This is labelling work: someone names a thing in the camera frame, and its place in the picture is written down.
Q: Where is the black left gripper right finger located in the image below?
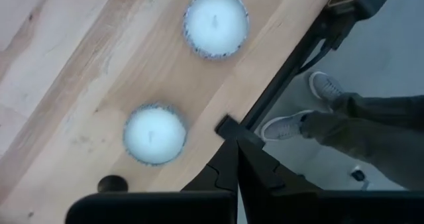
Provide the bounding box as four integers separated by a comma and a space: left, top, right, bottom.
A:
237, 139, 322, 224

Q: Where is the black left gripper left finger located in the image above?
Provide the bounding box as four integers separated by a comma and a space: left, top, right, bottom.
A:
181, 137, 239, 192

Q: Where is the person's shoe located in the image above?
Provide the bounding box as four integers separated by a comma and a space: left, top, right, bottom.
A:
308, 70, 346, 106
260, 109, 315, 142

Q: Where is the small black floor object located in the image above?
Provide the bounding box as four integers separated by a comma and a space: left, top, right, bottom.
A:
350, 166, 369, 191

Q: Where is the person's leg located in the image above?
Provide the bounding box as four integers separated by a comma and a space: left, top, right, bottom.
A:
299, 111, 424, 192
331, 91, 424, 132

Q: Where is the black aluminium table frame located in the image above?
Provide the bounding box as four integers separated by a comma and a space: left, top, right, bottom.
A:
214, 0, 398, 149

